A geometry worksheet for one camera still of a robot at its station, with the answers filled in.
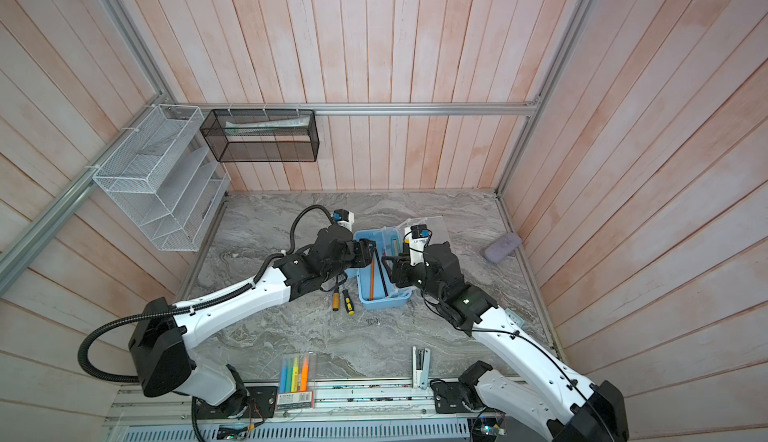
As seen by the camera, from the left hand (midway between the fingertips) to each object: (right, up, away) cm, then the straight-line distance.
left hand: (370, 251), depth 79 cm
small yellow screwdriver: (-11, -16, +12) cm, 23 cm away
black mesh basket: (-39, +39, +26) cm, 61 cm away
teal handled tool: (+8, 0, +17) cm, 19 cm away
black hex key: (+3, -10, +18) cm, 21 cm away
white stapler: (+13, -30, -2) cm, 33 cm away
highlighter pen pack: (-19, -34, -2) cm, 39 cm away
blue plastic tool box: (+1, -14, +15) cm, 20 cm away
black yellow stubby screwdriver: (-7, -17, +10) cm, 21 cm away
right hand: (+5, -1, -3) cm, 6 cm away
